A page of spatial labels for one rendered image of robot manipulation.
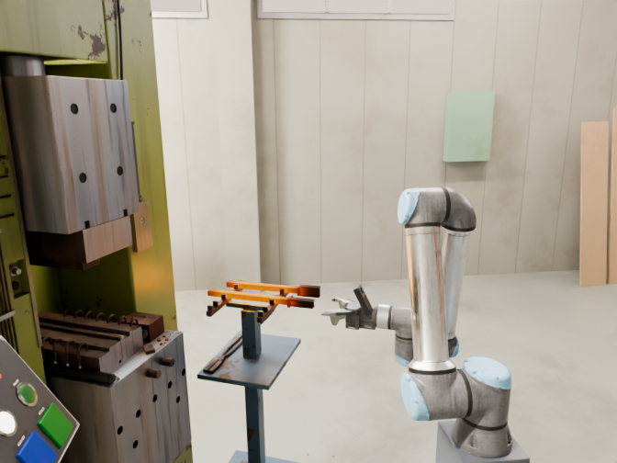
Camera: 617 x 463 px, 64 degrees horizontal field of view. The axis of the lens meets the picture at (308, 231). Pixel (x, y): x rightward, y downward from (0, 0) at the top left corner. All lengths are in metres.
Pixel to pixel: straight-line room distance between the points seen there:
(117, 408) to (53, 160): 0.73
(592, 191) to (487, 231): 0.99
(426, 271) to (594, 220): 3.85
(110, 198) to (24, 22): 0.50
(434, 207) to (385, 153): 3.10
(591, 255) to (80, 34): 4.69
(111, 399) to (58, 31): 1.05
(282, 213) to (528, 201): 2.43
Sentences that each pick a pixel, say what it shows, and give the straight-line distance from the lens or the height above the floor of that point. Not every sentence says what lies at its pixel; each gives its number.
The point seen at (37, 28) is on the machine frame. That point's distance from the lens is 1.61.
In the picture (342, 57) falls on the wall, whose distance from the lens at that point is 4.61.
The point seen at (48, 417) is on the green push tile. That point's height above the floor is 1.03.
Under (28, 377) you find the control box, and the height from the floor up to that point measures 1.11.
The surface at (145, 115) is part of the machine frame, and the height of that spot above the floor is 1.66.
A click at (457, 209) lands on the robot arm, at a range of 1.66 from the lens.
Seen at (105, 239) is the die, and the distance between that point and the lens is 1.55.
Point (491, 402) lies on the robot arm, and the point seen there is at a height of 0.79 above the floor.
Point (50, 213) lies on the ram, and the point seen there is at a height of 1.42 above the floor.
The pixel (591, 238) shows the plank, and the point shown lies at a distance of 5.36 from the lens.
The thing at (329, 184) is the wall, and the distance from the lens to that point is 4.62.
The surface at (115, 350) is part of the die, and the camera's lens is 1.66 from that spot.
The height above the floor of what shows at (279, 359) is 0.67.
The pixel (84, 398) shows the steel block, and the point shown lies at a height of 0.86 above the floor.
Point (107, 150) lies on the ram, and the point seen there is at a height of 1.57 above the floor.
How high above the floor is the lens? 1.69
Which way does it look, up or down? 14 degrees down
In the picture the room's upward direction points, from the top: 1 degrees counter-clockwise
